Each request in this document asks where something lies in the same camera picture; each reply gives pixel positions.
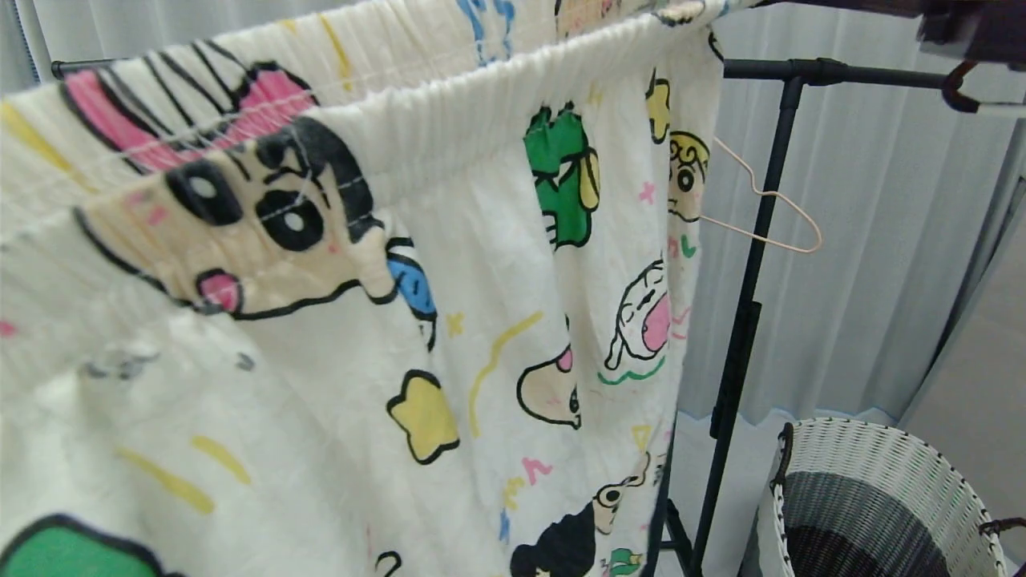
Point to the white laundry basket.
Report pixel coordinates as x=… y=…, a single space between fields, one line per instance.
x=882 y=449

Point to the pink clothes hanger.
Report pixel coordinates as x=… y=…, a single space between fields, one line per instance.
x=753 y=235

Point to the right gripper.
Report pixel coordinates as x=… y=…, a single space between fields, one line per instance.
x=986 y=28

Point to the white curtain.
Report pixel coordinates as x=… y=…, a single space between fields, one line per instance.
x=866 y=240

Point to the cream printed garment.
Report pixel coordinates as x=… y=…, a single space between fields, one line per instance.
x=321 y=401

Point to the black clothes rack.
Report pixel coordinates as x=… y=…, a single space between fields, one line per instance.
x=842 y=74

